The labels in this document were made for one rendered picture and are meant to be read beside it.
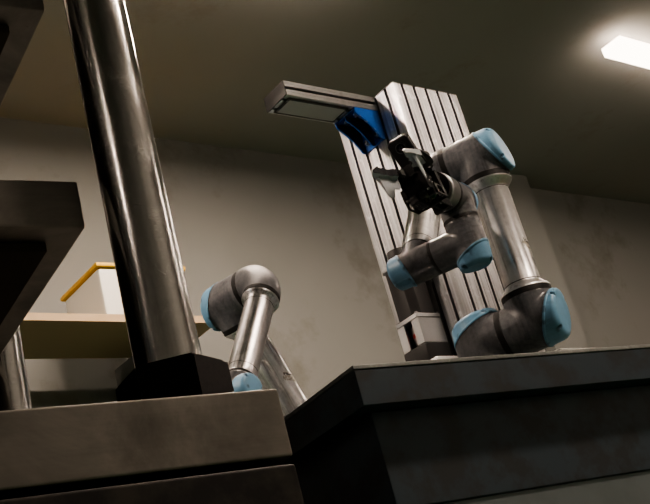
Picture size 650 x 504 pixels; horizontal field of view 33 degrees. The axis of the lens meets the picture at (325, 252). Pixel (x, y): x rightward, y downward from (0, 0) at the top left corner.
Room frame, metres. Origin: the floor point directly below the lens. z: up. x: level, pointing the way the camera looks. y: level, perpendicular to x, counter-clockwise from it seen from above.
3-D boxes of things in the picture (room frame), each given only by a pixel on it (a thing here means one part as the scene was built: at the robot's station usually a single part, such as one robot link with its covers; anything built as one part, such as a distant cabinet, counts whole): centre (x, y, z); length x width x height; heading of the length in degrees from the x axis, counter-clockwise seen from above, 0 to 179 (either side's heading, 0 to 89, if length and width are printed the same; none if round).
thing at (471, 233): (2.14, -0.28, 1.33); 0.11 x 0.08 x 0.11; 65
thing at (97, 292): (4.11, 0.82, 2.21); 0.40 x 0.33 x 0.23; 133
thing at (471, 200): (2.13, -0.29, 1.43); 0.11 x 0.08 x 0.09; 155
